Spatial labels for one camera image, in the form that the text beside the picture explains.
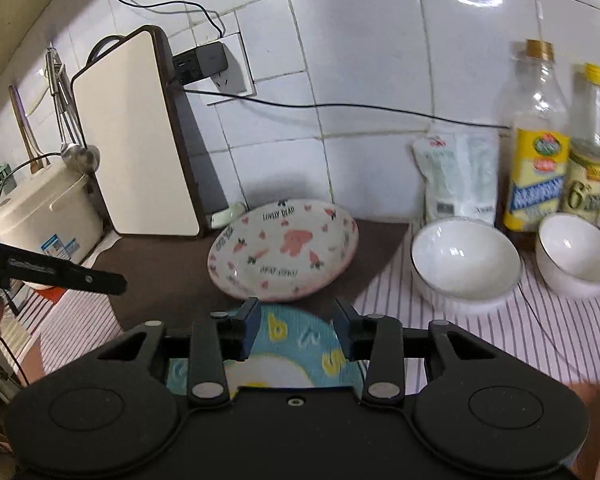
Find black power adapter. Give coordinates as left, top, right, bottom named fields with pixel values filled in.
left=172, top=42, right=230, bottom=87

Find white plate pink carrot print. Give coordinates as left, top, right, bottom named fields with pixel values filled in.
left=207, top=200, right=360, bottom=303

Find hanging metal ladle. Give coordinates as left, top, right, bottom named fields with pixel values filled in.
left=45, top=47, right=101, bottom=175

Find small white bowl dark rim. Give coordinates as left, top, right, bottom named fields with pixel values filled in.
left=542, top=267, right=600, bottom=301
left=535, top=212, right=600, bottom=286

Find cream rice cooker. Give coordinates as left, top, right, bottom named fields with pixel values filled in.
left=0, top=156, right=104, bottom=291

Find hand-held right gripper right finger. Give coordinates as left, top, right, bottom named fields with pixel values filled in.
left=334, top=297, right=501, bottom=406

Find oil bottle yellow label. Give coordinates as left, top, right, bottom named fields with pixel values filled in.
left=502, top=39, right=571, bottom=234

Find white salt bag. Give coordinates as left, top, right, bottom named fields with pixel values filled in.
left=412, top=132, right=501, bottom=226

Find pale green small object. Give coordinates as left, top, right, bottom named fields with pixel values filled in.
left=209, top=202, right=249, bottom=229

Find blue plate yellow letters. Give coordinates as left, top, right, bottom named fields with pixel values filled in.
left=167, top=302, right=369, bottom=395

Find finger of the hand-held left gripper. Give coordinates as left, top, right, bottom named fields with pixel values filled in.
left=0, top=237, right=129, bottom=296

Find wooden spatula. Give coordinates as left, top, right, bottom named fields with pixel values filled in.
left=8, top=85, right=51, bottom=173

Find vinegar bottle yellow cap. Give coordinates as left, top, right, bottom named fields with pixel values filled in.
left=562, top=62, right=600, bottom=226

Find white cutting board brown edge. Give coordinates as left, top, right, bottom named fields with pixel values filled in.
left=71, top=25, right=231, bottom=239

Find thin black cable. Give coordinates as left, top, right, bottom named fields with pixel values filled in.
left=521, top=284, right=583, bottom=378

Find ribbed white bowl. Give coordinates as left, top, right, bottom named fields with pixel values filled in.
left=412, top=260, right=524, bottom=317

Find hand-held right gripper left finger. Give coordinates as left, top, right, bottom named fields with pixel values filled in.
left=97, top=297, right=262, bottom=408

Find pink striped cloth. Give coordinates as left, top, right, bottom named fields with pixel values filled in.
left=17, top=219, right=600, bottom=387

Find large white bowl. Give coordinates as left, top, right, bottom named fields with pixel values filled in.
left=411, top=217, right=524, bottom=297

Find white wall socket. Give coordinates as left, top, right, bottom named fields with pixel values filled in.
left=180, top=32, right=258, bottom=99

